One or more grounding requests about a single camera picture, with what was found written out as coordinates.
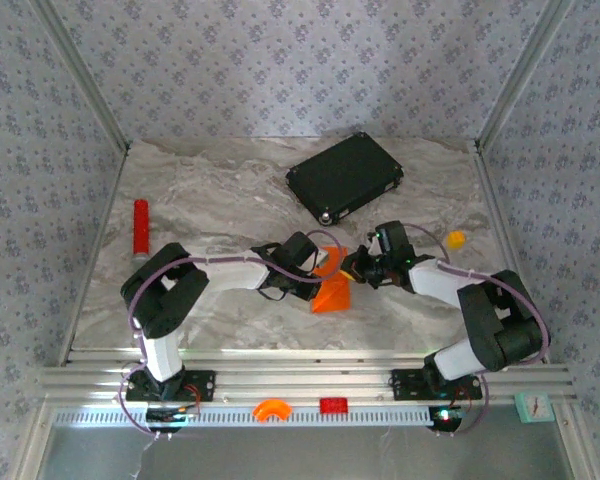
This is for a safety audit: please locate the orange curved plastic piece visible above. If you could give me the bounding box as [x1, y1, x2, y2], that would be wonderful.
[252, 398, 294, 424]

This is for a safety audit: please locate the white slotted cable duct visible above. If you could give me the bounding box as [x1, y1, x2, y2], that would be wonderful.
[53, 405, 436, 429]

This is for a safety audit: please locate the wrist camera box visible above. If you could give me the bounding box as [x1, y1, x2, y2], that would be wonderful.
[278, 230, 332, 274]
[367, 221, 413, 259]

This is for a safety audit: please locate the aluminium side rail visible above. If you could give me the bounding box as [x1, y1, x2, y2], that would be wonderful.
[57, 144, 132, 366]
[472, 142, 551, 364]

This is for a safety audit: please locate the aluminium frame post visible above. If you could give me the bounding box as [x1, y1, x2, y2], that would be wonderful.
[473, 0, 575, 151]
[29, 0, 132, 155]

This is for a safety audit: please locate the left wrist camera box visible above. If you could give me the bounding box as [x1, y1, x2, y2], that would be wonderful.
[278, 230, 332, 274]

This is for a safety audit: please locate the teal square clock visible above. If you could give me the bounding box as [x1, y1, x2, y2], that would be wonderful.
[513, 391, 555, 425]

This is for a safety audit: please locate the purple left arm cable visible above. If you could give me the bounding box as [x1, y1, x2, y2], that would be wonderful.
[117, 229, 337, 441]

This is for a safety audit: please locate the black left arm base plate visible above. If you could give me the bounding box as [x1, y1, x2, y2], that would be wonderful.
[123, 369, 217, 404]

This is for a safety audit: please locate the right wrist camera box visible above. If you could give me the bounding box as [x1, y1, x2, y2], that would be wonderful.
[367, 221, 413, 259]

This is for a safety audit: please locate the black hard case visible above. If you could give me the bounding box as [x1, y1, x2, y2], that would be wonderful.
[285, 131, 405, 227]

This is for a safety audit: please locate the red glitter cylinder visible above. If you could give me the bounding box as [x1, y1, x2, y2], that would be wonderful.
[131, 199, 152, 266]

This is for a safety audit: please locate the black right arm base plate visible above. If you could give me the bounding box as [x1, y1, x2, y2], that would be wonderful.
[389, 368, 484, 402]

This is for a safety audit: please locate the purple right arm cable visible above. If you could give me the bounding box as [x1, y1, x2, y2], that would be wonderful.
[403, 223, 552, 439]

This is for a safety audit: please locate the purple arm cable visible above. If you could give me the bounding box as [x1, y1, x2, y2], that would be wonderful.
[117, 229, 337, 441]
[403, 223, 552, 439]

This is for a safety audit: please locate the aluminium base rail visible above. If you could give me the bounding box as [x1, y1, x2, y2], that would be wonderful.
[34, 347, 579, 407]

